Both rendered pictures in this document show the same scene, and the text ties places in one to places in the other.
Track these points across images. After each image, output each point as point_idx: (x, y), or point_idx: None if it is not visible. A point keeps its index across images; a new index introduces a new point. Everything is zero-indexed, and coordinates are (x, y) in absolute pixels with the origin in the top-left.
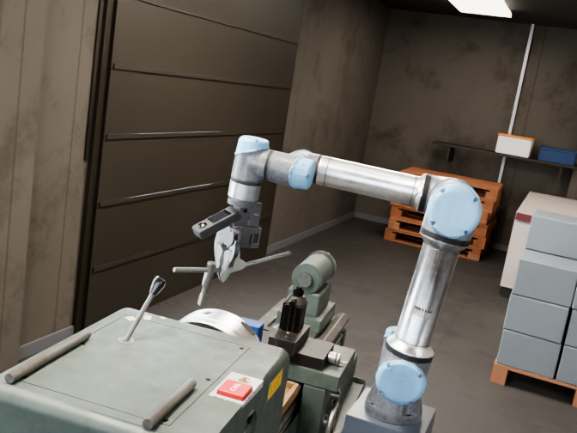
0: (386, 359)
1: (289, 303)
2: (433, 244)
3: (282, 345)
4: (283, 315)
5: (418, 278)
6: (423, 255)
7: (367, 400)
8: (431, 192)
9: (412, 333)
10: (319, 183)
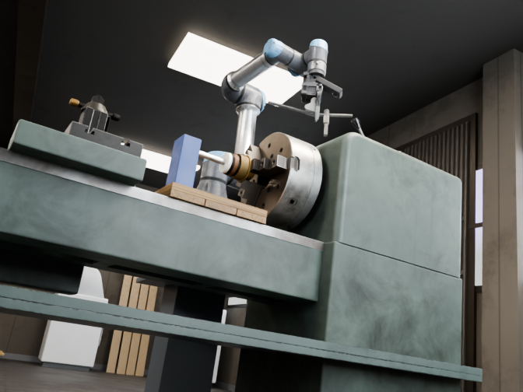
0: None
1: (120, 117)
2: (257, 114)
3: None
4: (107, 130)
5: (254, 129)
6: (255, 118)
7: (224, 196)
8: (245, 85)
9: None
10: (272, 66)
